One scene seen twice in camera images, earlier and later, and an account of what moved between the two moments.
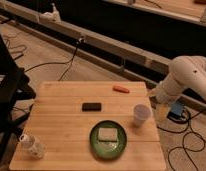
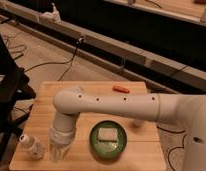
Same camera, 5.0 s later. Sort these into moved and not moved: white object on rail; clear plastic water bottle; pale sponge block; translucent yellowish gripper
Moved: translucent yellowish gripper
Not moved: white object on rail; clear plastic water bottle; pale sponge block
